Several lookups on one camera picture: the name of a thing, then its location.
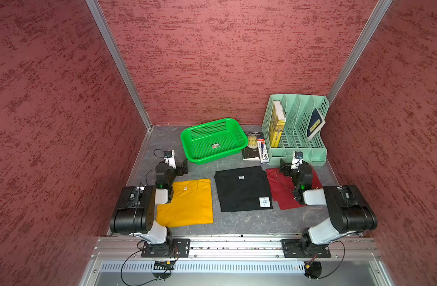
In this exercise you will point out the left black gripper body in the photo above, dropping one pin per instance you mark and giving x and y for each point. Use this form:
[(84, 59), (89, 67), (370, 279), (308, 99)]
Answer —
[(173, 174)]

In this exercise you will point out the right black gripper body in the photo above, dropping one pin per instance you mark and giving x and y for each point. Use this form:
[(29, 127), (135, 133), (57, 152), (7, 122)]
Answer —
[(295, 182)]

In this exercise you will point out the red t-shirt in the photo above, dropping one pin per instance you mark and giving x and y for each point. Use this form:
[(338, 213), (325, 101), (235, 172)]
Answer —
[(284, 193)]

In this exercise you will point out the green plastic basket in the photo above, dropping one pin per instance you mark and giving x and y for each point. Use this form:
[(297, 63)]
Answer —
[(213, 140)]

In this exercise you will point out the yellow t-shirt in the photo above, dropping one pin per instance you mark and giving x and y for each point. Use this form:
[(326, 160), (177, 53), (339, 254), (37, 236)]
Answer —
[(192, 204)]

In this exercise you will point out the black t-shirt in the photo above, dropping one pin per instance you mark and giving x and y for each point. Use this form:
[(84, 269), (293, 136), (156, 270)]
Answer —
[(243, 189)]

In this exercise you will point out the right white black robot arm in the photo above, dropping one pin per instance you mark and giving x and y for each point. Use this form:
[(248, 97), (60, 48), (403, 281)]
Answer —
[(348, 210)]

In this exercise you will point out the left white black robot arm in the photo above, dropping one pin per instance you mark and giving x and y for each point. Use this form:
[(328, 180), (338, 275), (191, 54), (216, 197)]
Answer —
[(134, 213)]

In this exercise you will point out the white red pen box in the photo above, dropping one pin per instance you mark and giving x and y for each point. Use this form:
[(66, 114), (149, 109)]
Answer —
[(264, 157)]

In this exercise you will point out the dark paperback book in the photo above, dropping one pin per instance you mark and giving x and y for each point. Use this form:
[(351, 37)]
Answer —
[(251, 152)]

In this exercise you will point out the mint green file organizer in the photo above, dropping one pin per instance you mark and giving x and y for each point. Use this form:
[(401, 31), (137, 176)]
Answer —
[(298, 110)]

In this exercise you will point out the yellow book in organizer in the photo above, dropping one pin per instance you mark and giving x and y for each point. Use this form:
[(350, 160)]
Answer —
[(277, 124)]

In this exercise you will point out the dark blue book in organizer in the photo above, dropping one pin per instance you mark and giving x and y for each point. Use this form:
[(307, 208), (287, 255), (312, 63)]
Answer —
[(316, 123)]

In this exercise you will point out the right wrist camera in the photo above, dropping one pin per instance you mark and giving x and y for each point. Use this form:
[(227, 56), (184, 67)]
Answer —
[(297, 159)]

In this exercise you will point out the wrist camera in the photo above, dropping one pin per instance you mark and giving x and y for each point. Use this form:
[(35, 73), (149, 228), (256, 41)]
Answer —
[(169, 158), (297, 159)]

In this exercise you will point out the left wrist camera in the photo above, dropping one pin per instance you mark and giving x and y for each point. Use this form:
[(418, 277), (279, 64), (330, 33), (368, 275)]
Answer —
[(169, 158)]

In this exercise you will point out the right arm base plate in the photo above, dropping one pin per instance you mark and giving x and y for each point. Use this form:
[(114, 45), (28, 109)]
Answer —
[(304, 249)]

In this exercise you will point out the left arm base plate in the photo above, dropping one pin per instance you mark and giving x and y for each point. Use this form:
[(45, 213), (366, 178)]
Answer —
[(172, 248)]

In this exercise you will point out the aluminium front rail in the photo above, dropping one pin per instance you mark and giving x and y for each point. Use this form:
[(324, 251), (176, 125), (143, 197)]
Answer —
[(240, 247)]

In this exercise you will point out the left aluminium corner post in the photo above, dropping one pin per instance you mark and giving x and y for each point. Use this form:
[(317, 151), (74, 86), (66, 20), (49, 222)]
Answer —
[(99, 18)]

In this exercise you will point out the aluminium corner post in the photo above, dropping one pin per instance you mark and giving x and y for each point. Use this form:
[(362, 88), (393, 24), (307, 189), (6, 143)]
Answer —
[(99, 18), (365, 36)]

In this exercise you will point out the right aluminium corner post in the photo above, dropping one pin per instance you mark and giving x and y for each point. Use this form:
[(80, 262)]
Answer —
[(365, 36)]

